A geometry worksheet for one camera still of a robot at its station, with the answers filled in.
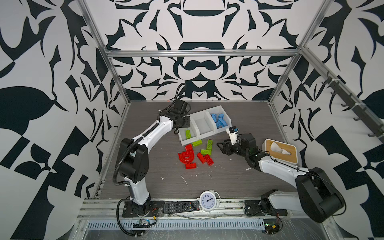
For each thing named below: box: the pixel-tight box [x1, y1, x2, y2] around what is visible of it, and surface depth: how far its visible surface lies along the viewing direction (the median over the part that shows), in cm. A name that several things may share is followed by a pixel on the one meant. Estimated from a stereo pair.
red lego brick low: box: [185, 162, 197, 170], surface depth 89 cm
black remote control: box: [163, 200, 200, 214], surface depth 76 cm
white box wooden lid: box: [261, 138, 298, 165], surface depth 91 cm
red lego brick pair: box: [197, 152, 215, 166], surface depth 91 cm
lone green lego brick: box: [185, 130, 192, 139], surface depth 104 cm
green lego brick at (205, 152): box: [200, 149, 212, 156], surface depth 96 cm
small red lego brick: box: [184, 144, 194, 152], surface depth 96 cm
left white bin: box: [178, 115, 199, 146], surface depth 98 cm
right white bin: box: [206, 105, 232, 134], surface depth 107 cm
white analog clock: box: [199, 189, 221, 213], surface depth 76 cm
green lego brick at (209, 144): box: [206, 139, 214, 150], surface depth 98 cm
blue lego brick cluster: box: [211, 113, 228, 129], surface depth 104 cm
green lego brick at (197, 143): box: [192, 139, 203, 147], surface depth 98 cm
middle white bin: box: [189, 110, 217, 139], surface depth 104 cm
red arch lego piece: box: [178, 150, 195, 164], surface depth 93 cm
